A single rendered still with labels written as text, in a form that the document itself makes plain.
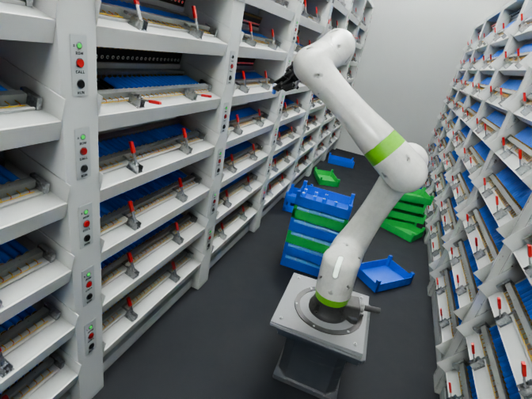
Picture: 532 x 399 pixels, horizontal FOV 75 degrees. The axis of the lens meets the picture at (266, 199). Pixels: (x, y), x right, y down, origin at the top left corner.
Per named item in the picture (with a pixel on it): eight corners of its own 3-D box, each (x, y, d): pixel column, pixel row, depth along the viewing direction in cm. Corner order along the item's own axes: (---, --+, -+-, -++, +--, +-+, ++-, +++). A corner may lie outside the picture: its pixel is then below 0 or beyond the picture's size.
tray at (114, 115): (217, 108, 137) (226, 85, 132) (94, 132, 84) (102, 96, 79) (176, 84, 140) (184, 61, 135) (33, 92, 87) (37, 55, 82)
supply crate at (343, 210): (351, 206, 201) (355, 193, 197) (348, 220, 183) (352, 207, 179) (302, 191, 207) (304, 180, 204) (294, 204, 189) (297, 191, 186)
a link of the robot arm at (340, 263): (353, 289, 134) (366, 247, 126) (344, 313, 120) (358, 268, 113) (321, 277, 138) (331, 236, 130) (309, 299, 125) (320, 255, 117)
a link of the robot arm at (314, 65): (378, 140, 111) (401, 123, 101) (357, 159, 107) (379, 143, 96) (304, 55, 112) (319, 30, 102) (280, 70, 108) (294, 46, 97)
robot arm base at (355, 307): (375, 305, 136) (379, 294, 133) (381, 334, 122) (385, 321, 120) (309, 292, 138) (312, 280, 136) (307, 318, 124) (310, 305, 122)
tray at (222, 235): (255, 216, 229) (264, 199, 223) (208, 260, 176) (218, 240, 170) (229, 199, 232) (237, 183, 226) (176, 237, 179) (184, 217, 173)
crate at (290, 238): (340, 241, 210) (343, 229, 207) (336, 257, 192) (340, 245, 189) (293, 226, 217) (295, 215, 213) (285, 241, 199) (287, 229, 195)
